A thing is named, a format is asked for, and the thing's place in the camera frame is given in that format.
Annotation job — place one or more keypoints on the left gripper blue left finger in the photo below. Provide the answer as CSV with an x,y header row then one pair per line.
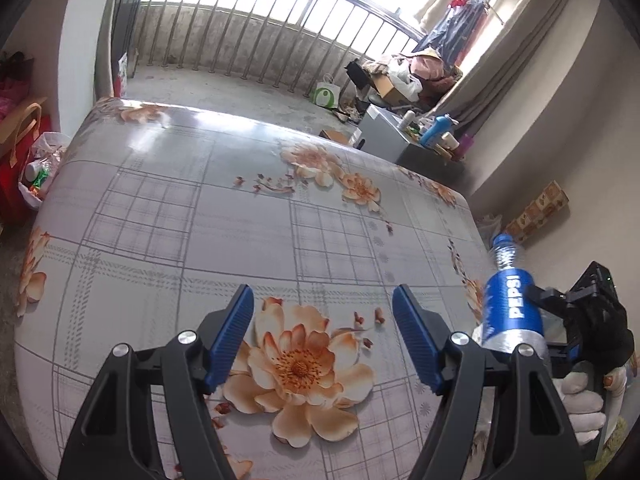
x,y
224,334

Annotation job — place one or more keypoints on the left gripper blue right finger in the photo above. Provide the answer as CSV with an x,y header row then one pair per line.
x,y
424,335

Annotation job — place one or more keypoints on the blue pepsi bottle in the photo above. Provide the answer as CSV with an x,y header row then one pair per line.
x,y
509,317

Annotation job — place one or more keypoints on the right hand white glove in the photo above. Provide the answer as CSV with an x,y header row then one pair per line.
x,y
585,408

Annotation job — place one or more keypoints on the rolled patterned floor mat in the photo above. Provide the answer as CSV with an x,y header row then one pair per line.
x,y
537,213

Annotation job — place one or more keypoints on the floral plaid bed sheet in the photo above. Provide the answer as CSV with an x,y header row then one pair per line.
x,y
158,214

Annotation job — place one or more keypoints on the white plastic bag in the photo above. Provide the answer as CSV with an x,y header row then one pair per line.
x,y
489,227

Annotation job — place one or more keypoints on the small brown wooden stool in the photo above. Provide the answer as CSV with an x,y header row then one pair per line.
x,y
334,136

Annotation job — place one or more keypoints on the dark grey bedside cabinet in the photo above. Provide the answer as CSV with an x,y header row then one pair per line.
x,y
377,134

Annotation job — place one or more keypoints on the blue detergent bottle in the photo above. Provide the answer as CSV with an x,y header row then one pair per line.
x,y
441,125

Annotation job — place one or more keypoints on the white green shopping bag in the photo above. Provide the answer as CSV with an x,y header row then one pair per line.
x,y
326,94

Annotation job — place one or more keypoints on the grey curtain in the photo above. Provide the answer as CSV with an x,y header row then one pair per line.
x,y
542,38

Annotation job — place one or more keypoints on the cardboard box with clutter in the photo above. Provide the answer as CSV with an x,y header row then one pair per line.
x,y
391,81

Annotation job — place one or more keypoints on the metal balcony railing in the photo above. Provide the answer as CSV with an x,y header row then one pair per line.
x,y
291,44

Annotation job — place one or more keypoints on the hanging blue clothes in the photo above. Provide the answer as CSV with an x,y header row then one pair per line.
x,y
452,34

